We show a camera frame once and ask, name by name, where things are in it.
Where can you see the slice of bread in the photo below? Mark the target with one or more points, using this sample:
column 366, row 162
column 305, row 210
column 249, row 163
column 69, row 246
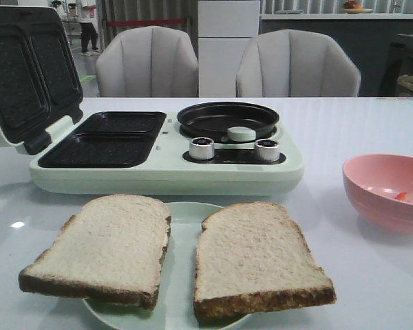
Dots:
column 112, row 251
column 252, row 257

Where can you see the pink plastic bowl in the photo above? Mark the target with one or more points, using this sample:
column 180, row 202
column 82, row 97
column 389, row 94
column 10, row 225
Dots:
column 373, row 181

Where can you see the breakfast maker hinged lid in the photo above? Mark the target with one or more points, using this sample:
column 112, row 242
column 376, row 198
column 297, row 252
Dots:
column 39, row 84

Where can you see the orange white shrimp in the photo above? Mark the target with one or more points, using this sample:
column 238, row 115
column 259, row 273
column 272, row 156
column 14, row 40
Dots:
column 405, row 197

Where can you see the mint green breakfast maker base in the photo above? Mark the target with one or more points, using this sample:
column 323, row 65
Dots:
column 147, row 153

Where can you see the left silver control knob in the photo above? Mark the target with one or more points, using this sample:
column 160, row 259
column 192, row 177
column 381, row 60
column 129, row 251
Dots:
column 201, row 148

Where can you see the silver control knob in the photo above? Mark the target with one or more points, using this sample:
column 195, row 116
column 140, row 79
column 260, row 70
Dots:
column 266, row 150
column 201, row 148

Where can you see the black round frying pan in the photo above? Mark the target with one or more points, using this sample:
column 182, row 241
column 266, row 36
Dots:
column 213, row 119

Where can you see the right silver control knob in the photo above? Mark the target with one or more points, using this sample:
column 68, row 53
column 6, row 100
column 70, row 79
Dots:
column 266, row 150

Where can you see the left grey upholstered chair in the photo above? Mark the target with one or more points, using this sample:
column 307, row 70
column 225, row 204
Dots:
column 148, row 62

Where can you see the grey upholstered chair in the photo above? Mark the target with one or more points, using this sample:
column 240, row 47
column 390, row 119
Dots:
column 295, row 63
column 148, row 62

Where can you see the right grey upholstered chair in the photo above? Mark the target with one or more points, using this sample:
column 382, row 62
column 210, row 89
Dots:
column 295, row 63

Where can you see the white cabinet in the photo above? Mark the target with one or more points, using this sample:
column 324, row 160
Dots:
column 224, row 30

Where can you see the mint green round plate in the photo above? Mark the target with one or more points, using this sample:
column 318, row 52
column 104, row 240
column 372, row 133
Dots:
column 174, row 309

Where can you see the person in background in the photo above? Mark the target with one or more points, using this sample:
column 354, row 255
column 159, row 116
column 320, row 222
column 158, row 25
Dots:
column 89, row 35

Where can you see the fruit plate on counter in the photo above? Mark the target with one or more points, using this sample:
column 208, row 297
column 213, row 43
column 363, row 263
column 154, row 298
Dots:
column 353, row 7

